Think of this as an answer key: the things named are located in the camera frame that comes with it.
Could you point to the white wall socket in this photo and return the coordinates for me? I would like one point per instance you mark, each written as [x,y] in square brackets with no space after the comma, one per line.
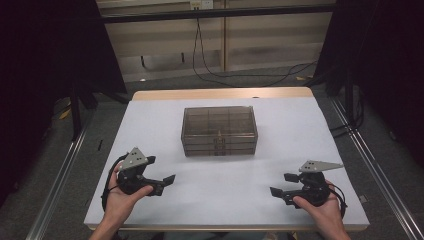
[201,4]

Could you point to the yellow floor tape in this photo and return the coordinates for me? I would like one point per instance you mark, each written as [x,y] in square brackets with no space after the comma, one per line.
[300,78]
[65,114]

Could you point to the black wall bracket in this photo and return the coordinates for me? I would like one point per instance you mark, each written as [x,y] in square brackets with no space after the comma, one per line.
[142,61]
[182,57]

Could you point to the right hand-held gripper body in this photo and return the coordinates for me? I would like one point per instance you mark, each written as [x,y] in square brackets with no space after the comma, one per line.
[315,190]

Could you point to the black horizontal bar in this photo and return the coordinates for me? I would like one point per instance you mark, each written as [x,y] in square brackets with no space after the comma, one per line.
[200,14]

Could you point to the person's left hand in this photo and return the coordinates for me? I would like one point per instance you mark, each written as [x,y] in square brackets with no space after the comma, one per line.
[118,206]

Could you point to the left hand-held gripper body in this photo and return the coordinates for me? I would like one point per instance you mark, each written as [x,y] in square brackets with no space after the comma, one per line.
[133,163]

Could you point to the small grey floor item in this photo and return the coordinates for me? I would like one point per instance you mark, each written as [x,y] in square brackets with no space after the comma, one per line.
[363,199]

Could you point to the smoky plastic drawer organizer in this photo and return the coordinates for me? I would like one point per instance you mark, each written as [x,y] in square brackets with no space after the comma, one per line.
[220,120]

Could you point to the black curtain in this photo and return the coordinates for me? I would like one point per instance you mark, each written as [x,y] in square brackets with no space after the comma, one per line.
[40,66]
[393,50]

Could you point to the small black floor item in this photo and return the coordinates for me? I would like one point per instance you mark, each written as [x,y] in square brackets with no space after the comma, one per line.
[100,144]

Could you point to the person's right hand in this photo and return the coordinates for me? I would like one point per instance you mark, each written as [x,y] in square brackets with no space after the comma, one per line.
[328,215]

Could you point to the black stand leg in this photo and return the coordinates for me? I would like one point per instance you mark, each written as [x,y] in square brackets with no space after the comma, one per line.
[76,116]
[349,100]

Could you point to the white table cover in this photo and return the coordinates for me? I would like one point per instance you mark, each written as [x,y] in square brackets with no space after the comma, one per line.
[160,133]

